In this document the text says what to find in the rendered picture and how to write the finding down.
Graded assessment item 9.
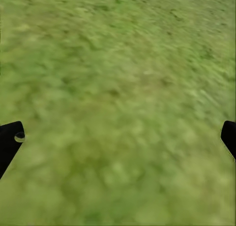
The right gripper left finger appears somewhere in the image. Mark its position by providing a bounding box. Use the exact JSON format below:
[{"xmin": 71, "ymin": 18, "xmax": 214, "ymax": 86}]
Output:
[{"xmin": 0, "ymin": 121, "xmax": 28, "ymax": 179}]

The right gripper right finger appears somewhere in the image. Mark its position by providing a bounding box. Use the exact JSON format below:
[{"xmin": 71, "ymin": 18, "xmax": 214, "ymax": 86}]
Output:
[{"xmin": 221, "ymin": 120, "xmax": 236, "ymax": 159}]

